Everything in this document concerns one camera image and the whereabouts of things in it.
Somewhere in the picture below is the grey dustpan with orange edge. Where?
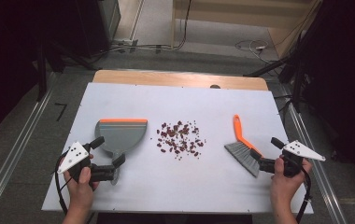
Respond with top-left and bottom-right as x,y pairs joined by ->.
93,118 -> 149,187

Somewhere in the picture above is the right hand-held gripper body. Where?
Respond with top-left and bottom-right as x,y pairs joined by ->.
257,139 -> 327,179

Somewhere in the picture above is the dark cabinet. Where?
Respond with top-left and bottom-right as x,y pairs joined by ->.
74,0 -> 121,59

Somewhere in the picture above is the wooden table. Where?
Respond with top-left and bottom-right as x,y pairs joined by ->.
92,69 -> 270,92

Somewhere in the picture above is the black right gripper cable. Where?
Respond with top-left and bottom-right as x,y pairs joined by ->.
294,167 -> 313,224

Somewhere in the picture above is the person's right hand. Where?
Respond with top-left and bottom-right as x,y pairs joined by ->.
270,156 -> 313,209

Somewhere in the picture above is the metal floor rail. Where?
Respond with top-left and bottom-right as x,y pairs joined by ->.
277,83 -> 348,224
0,72 -> 59,224

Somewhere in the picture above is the grey brush with orange handle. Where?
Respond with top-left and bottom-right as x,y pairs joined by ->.
223,114 -> 264,178

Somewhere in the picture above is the white floor cable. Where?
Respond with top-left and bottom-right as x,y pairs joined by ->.
234,38 -> 280,65

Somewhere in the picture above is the person's left hand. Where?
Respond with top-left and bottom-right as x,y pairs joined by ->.
63,153 -> 101,213

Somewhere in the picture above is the black floor cable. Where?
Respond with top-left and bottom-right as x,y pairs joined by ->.
153,0 -> 193,52

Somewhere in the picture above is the black stand post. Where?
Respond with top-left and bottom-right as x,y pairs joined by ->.
35,41 -> 49,103

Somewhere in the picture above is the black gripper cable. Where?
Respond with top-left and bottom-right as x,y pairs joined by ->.
294,167 -> 313,224
54,151 -> 71,217

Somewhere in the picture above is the grey power strip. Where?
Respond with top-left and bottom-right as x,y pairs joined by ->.
112,37 -> 139,49

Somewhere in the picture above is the pile of red beans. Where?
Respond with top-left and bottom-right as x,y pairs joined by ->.
155,119 -> 207,161

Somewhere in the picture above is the black stand leg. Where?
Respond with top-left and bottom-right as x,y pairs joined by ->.
243,55 -> 295,78

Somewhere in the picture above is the white board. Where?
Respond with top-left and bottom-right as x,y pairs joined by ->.
41,81 -> 315,216

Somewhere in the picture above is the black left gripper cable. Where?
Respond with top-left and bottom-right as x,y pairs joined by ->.
54,151 -> 71,217

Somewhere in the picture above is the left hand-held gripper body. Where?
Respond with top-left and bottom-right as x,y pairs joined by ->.
56,141 -> 118,183

